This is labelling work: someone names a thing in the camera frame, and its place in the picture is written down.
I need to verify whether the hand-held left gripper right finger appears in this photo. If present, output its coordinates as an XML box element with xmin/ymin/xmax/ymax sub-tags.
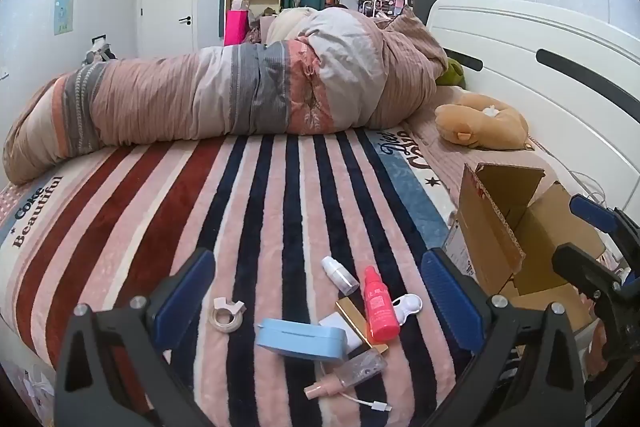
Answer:
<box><xmin>420</xmin><ymin>249</ymin><xmax>586</xmax><ymax>427</ymax></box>

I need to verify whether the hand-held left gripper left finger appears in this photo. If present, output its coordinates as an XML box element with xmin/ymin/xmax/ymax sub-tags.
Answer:
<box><xmin>55</xmin><ymin>249</ymin><xmax>216</xmax><ymax>427</ymax></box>

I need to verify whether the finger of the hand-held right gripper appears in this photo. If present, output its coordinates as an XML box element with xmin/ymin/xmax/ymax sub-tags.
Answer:
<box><xmin>551</xmin><ymin>243</ymin><xmax>626</xmax><ymax>303</ymax></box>
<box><xmin>569</xmin><ymin>194</ymin><xmax>640</xmax><ymax>240</ymax></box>

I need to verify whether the white plastic clip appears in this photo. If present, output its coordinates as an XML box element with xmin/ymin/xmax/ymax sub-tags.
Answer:
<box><xmin>392</xmin><ymin>293</ymin><xmax>423</xmax><ymax>323</ymax></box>

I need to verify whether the cardboard box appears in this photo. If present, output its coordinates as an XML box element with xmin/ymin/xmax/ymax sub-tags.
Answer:
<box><xmin>442</xmin><ymin>162</ymin><xmax>608</xmax><ymax>345</ymax></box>

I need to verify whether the white adapter with cable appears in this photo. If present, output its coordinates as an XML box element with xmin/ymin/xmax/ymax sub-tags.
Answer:
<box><xmin>318</xmin><ymin>313</ymin><xmax>393</xmax><ymax>412</ymax></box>

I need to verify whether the person's right hand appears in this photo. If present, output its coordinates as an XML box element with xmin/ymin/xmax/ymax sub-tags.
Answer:
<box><xmin>586</xmin><ymin>322</ymin><xmax>609</xmax><ymax>378</ymax></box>

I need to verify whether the pink bottle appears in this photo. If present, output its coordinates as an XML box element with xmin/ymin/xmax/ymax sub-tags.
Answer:
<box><xmin>363</xmin><ymin>266</ymin><xmax>401</xmax><ymax>343</ymax></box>

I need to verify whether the gold box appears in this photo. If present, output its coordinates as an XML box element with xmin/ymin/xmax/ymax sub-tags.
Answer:
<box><xmin>335</xmin><ymin>297</ymin><xmax>390</xmax><ymax>354</ymax></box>

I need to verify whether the small white bottle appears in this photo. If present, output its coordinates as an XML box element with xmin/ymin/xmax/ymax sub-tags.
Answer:
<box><xmin>321</xmin><ymin>256</ymin><xmax>361</xmax><ymax>295</ymax></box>

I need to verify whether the clear spray bottle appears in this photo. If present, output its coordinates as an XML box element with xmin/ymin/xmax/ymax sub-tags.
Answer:
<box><xmin>304</xmin><ymin>349</ymin><xmax>388</xmax><ymax>398</ymax></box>

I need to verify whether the striped plush blanket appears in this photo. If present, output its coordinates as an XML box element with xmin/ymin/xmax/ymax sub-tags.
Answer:
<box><xmin>0</xmin><ymin>127</ymin><xmax>481</xmax><ymax>427</ymax></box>

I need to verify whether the light blue case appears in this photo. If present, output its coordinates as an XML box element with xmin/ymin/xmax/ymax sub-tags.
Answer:
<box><xmin>255</xmin><ymin>318</ymin><xmax>348</xmax><ymax>362</ymax></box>

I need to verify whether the tan plush toy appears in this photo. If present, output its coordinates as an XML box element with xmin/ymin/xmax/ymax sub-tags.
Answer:
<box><xmin>434</xmin><ymin>94</ymin><xmax>530</xmax><ymax>152</ymax></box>

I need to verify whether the pink ribbed pillow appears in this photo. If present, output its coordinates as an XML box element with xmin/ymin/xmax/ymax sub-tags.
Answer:
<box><xmin>405</xmin><ymin>87</ymin><xmax>561</xmax><ymax>202</ymax></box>

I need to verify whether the white headboard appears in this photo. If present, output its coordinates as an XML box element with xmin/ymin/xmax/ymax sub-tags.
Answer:
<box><xmin>425</xmin><ymin>0</ymin><xmax>640</xmax><ymax>218</ymax></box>

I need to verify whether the green plush toy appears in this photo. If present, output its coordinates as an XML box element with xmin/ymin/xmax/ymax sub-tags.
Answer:
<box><xmin>435</xmin><ymin>57</ymin><xmax>467</xmax><ymax>88</ymax></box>

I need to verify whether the pink grey striped duvet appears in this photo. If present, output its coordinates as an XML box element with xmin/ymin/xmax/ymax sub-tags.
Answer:
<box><xmin>2</xmin><ymin>6</ymin><xmax>448</xmax><ymax>186</ymax></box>

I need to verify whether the pink bag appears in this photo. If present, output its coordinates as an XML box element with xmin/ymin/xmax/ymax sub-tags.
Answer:
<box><xmin>224</xmin><ymin>9</ymin><xmax>249</xmax><ymax>46</ymax></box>

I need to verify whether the cream pillow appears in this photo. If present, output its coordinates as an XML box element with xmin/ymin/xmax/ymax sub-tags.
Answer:
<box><xmin>265</xmin><ymin>7</ymin><xmax>321</xmax><ymax>45</ymax></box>

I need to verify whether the white door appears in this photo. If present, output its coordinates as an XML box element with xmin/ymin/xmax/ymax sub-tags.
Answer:
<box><xmin>139</xmin><ymin>0</ymin><xmax>197</xmax><ymax>58</ymax></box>

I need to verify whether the white charging cable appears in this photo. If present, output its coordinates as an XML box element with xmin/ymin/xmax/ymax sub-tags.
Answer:
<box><xmin>540</xmin><ymin>147</ymin><xmax>608</xmax><ymax>208</ymax></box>

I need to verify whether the wall poster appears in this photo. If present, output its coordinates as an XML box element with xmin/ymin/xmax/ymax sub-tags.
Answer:
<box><xmin>54</xmin><ymin>0</ymin><xmax>74</xmax><ymax>36</ymax></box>

